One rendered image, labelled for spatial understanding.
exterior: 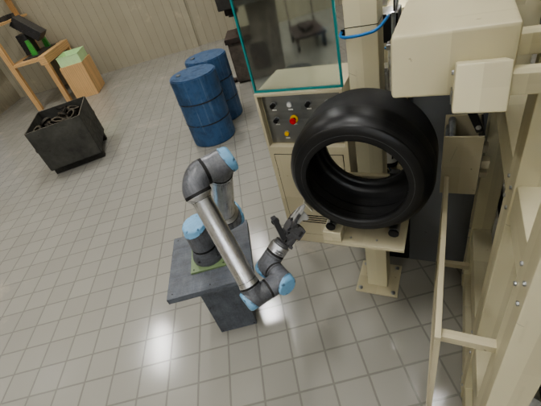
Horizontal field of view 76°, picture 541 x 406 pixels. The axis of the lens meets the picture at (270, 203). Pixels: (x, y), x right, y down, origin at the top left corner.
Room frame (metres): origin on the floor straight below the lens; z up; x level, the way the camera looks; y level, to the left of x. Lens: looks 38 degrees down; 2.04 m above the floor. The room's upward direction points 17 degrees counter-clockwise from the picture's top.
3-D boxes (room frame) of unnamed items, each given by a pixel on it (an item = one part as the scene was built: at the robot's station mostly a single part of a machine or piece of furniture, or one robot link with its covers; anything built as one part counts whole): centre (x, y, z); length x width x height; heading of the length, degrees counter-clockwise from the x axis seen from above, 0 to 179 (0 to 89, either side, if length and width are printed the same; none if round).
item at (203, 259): (1.54, 0.44, 0.67); 0.19 x 0.19 x 0.10
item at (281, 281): (1.00, 0.06, 0.84); 0.12 x 0.12 x 0.09; 21
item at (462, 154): (1.22, -0.89, 1.05); 0.20 x 0.15 x 0.30; 147
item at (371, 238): (1.24, -0.45, 0.80); 0.37 x 0.36 x 0.02; 57
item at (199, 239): (1.53, 0.43, 0.80); 0.17 x 0.15 x 0.18; 111
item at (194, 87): (4.76, 0.37, 0.45); 1.22 x 0.75 x 0.90; 177
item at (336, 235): (1.32, -0.33, 0.83); 0.36 x 0.09 x 0.06; 147
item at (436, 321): (0.87, -0.60, 0.65); 0.90 x 0.02 x 0.70; 147
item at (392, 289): (1.47, -0.57, 0.01); 0.27 x 0.27 x 0.02; 57
